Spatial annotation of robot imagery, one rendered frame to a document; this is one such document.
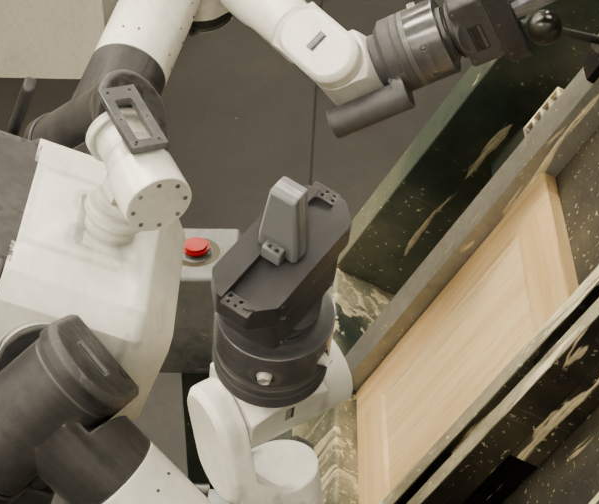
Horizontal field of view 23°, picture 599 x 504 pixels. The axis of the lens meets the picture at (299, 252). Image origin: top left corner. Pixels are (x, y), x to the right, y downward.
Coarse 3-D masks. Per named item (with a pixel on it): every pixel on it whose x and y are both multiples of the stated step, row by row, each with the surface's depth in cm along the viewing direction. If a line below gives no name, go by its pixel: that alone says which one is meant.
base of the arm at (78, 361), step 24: (48, 336) 123; (72, 336) 126; (48, 360) 122; (72, 360) 122; (96, 360) 127; (72, 384) 121; (96, 384) 123; (120, 384) 128; (96, 408) 123; (120, 408) 125
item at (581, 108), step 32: (576, 96) 163; (544, 128) 167; (576, 128) 164; (512, 160) 171; (544, 160) 167; (480, 192) 176; (512, 192) 170; (480, 224) 173; (448, 256) 176; (416, 288) 181; (384, 320) 185; (416, 320) 182; (352, 352) 191; (384, 352) 185
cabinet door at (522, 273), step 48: (528, 192) 169; (528, 240) 163; (480, 288) 170; (528, 288) 159; (576, 288) 152; (432, 336) 176; (480, 336) 165; (528, 336) 155; (384, 384) 182; (432, 384) 171; (480, 384) 160; (384, 432) 177; (432, 432) 165; (384, 480) 170
